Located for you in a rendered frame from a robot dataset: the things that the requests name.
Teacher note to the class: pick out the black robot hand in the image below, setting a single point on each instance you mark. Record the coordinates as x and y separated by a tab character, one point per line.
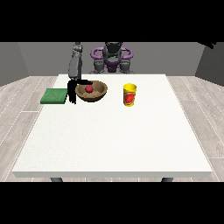
71	89

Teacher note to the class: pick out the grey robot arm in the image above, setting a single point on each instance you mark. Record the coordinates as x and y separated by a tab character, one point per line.
75	65

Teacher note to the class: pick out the small red ball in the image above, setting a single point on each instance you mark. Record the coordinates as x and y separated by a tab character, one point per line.
89	88

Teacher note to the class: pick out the green square pad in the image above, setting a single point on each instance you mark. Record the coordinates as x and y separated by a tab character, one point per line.
54	96

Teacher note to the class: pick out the brown wooden bowl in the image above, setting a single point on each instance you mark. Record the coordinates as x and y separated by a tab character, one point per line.
94	94

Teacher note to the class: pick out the yellow cup with melon print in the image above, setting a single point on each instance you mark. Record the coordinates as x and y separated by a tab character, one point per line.
129	95

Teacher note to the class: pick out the grey robot trunk purple rings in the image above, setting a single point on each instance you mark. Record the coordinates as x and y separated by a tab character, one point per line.
112	59

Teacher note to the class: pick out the dark table leg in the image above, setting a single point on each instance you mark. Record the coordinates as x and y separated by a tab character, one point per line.
167	179
56	179

